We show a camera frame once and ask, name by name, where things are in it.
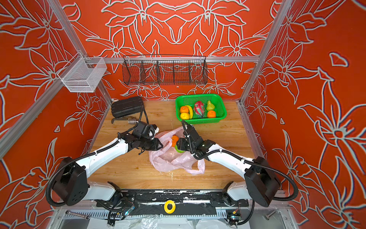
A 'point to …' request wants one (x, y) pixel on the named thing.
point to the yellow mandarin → (184, 116)
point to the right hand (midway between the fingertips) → (178, 141)
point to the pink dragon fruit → (199, 108)
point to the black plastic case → (126, 107)
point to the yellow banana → (190, 111)
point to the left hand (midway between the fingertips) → (162, 145)
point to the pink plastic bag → (167, 159)
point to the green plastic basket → (190, 99)
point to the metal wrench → (86, 216)
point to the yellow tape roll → (169, 211)
